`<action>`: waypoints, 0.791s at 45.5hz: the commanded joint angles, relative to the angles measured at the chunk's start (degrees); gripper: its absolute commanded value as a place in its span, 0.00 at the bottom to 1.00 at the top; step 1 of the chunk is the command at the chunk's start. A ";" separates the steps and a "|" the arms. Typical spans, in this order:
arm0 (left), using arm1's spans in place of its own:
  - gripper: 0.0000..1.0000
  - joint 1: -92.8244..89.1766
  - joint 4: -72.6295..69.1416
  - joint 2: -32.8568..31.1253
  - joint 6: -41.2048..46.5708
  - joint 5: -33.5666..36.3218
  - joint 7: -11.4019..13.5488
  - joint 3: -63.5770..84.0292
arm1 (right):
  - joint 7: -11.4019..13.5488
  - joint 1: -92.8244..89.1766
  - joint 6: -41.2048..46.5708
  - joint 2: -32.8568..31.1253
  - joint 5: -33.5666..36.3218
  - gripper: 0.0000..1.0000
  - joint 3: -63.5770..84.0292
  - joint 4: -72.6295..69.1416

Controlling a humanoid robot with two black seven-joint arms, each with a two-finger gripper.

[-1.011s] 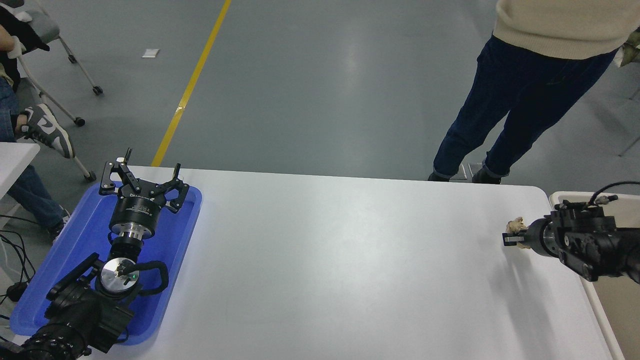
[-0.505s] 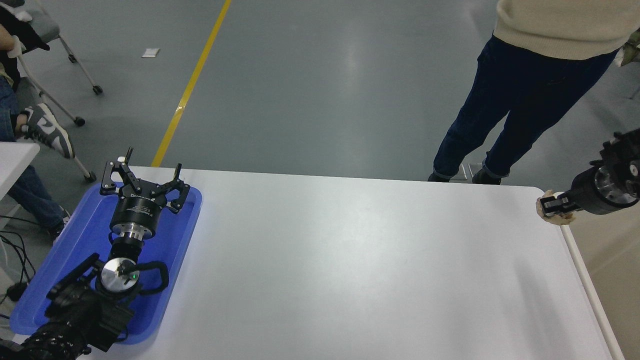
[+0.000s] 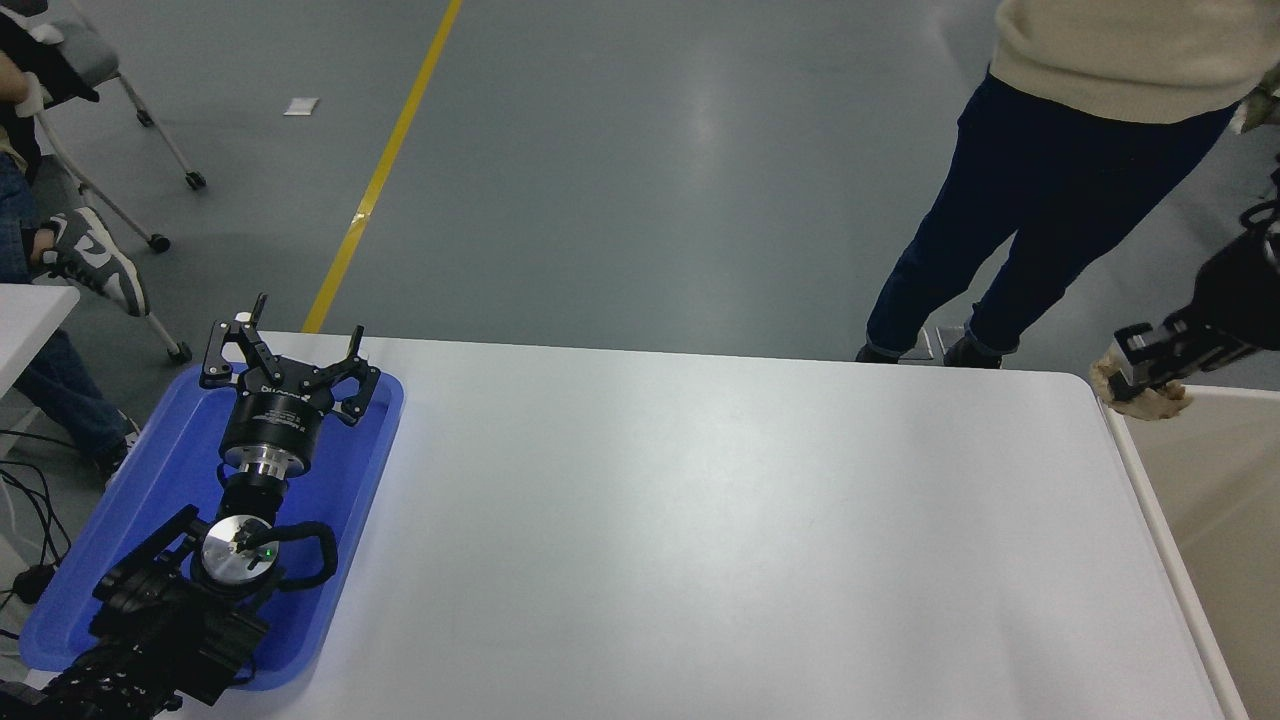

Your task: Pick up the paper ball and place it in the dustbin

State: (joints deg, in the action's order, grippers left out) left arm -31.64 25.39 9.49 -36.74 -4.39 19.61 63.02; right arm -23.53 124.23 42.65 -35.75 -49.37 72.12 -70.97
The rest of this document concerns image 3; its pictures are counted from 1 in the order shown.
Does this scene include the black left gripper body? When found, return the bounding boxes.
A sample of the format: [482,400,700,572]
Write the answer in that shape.
[217,383,337,464]

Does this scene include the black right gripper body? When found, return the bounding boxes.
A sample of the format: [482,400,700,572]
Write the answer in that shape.
[1190,232,1280,351]

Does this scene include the tan paper ball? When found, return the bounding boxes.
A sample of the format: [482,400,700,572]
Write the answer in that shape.
[1089,354,1194,422]

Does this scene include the person's hand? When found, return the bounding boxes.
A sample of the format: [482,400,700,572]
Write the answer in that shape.
[1230,84,1280,137]

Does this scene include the blue plastic tray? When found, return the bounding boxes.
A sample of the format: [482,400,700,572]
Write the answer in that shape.
[18,362,406,693]

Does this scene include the large pale bin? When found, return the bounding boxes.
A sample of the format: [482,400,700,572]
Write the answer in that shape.
[1100,375,1280,720]

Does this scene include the seated person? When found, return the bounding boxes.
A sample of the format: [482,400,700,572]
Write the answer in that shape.
[0,8,153,479]

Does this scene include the standing person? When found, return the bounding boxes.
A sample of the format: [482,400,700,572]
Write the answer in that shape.
[855,0,1280,369]

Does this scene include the white side table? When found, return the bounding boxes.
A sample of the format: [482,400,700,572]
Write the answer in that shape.
[0,284,81,399]

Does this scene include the black power adapter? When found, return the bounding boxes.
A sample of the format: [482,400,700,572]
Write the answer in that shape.
[12,562,59,605]

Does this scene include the grey wheeled chair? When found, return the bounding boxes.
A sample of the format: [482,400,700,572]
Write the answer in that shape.
[0,0,207,365]

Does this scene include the black floor cables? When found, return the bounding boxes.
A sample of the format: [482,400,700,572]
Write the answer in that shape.
[0,428,79,641]

